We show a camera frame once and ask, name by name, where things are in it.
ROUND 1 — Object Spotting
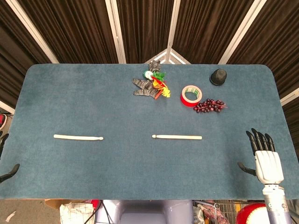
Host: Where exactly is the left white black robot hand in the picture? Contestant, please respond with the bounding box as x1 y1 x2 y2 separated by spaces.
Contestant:
0 133 21 184

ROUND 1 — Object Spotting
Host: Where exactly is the brown cardboard box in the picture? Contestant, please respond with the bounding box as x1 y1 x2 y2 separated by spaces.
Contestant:
44 199 81 212

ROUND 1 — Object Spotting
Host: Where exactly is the colourful feather shuttlecock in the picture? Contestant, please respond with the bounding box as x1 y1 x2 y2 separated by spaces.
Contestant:
142 69 171 98

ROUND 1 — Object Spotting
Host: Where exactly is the small red object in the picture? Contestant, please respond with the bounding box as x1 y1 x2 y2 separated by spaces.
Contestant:
90 199 101 212

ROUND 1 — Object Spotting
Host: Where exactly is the lavender robot base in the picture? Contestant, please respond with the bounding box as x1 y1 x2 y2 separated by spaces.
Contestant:
95 199 194 224

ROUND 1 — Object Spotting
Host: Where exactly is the red tape roll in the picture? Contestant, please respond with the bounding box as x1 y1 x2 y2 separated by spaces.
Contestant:
180 85 203 108

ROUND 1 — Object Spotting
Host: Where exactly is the metal wire basket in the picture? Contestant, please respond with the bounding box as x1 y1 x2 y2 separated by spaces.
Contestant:
193 200 266 224

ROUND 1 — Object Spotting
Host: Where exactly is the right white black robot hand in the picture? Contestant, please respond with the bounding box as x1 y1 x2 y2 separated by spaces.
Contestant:
237 127 285 185

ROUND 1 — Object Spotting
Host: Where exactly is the red shoe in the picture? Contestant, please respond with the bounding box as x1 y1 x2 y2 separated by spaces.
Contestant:
0 113 8 131

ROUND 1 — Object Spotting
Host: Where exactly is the red and white ball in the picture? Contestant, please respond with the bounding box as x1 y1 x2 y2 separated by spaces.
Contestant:
235 203 267 224

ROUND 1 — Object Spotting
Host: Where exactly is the white checked bag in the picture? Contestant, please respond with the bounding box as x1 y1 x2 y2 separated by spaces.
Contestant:
59 202 95 224

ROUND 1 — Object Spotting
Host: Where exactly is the wooden drumstick dark neck ring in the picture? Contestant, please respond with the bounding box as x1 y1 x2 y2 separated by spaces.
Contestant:
151 134 203 140

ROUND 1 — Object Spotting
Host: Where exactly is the grey striped knit glove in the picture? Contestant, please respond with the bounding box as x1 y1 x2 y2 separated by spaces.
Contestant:
148 60 162 72

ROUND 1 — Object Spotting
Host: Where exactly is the blue velvet table cloth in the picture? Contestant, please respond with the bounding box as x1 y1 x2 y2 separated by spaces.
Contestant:
0 63 299 201

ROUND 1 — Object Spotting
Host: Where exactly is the black faceted cup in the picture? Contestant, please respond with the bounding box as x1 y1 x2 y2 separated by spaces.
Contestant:
209 68 228 86

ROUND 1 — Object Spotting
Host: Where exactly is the plain wooden drumstick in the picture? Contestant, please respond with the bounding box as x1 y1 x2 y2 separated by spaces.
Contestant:
53 134 104 141

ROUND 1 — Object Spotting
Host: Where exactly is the grey striped glove orange cuff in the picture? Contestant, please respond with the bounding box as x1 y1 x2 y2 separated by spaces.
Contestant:
132 78 164 100

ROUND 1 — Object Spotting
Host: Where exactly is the purple grape bunch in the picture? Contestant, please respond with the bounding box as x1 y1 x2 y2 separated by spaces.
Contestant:
193 98 228 114

